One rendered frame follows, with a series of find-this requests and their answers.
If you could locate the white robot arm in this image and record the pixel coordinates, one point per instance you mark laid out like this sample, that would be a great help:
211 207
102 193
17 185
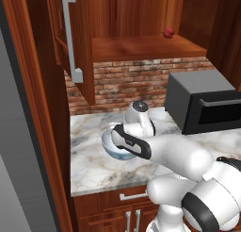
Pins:
175 154

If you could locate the wooden wall cabinet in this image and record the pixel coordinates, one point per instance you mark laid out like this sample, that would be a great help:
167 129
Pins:
226 31

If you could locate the wooden open shelf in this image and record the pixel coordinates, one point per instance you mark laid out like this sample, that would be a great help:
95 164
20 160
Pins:
141 47

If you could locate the black and grey microwave oven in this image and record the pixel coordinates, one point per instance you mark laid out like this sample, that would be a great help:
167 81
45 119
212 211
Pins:
194 81

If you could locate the black microwave door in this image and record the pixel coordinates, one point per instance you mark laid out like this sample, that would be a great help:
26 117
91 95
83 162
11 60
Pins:
216 116

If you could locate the wooden drawer front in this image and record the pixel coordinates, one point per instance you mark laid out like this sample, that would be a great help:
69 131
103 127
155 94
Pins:
100 202

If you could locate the red round fruit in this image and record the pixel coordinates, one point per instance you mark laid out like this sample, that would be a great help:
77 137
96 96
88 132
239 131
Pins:
168 32

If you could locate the wooden wall cabinet body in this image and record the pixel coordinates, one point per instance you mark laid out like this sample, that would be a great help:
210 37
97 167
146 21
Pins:
85 47

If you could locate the wooden wall cabinet door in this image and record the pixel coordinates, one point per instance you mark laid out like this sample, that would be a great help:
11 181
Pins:
53 15

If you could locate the tall wooden side panel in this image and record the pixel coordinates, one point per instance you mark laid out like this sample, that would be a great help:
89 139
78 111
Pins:
40 100

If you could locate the white and blue bowl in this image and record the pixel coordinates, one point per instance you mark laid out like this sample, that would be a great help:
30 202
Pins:
108 145

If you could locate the wooden base cupboard door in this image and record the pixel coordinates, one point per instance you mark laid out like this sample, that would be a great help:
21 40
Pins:
147 220
100 224

